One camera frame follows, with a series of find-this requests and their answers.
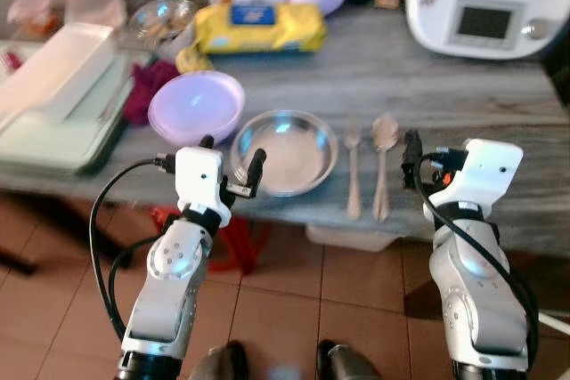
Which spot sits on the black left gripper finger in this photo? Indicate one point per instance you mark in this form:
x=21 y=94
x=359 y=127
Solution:
x=256 y=170
x=207 y=141

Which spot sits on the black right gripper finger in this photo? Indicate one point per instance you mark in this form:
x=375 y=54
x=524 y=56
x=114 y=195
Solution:
x=411 y=156

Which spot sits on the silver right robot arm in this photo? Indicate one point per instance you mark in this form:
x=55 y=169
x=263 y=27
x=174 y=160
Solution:
x=476 y=300

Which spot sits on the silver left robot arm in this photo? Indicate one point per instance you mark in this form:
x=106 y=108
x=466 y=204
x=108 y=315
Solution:
x=169 y=284

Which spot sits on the steel spoon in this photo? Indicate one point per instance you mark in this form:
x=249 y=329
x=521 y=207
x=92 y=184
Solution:
x=385 y=134

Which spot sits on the round steel plate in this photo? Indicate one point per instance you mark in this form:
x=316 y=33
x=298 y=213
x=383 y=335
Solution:
x=296 y=156

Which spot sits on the red plastic stool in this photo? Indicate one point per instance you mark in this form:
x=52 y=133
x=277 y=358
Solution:
x=242 y=239

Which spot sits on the steel fork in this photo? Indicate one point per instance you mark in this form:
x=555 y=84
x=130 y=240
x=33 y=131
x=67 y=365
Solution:
x=354 y=186

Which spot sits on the magenta cloth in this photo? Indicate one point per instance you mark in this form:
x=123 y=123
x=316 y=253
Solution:
x=142 y=95

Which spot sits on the small yellow pouch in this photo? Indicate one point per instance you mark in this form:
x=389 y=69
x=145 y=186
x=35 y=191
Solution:
x=192 y=60

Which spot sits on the white plastic storage container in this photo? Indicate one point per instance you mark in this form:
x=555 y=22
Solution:
x=352 y=238

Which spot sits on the yellow package with blue label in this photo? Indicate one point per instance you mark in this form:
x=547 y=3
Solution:
x=267 y=35

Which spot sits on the clear glass bowl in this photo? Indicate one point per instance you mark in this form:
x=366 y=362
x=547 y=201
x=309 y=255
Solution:
x=160 y=20

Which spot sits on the pale green tray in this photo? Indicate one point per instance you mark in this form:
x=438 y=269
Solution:
x=53 y=147

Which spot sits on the long white box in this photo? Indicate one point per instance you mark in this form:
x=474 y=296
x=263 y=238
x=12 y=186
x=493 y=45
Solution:
x=58 y=68

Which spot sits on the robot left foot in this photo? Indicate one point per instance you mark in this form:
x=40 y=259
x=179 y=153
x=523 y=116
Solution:
x=223 y=364

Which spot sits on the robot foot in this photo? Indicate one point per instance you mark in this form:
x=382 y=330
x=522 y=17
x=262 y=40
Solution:
x=223 y=364
x=347 y=364

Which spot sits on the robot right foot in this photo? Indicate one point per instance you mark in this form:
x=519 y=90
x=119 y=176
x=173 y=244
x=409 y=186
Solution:
x=347 y=364

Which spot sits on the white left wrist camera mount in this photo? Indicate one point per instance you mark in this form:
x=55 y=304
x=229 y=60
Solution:
x=198 y=180

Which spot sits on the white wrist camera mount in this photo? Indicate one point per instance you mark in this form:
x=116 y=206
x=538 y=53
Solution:
x=485 y=171
x=198 y=180

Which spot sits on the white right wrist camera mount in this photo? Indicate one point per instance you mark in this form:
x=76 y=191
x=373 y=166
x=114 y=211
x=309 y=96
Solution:
x=485 y=171

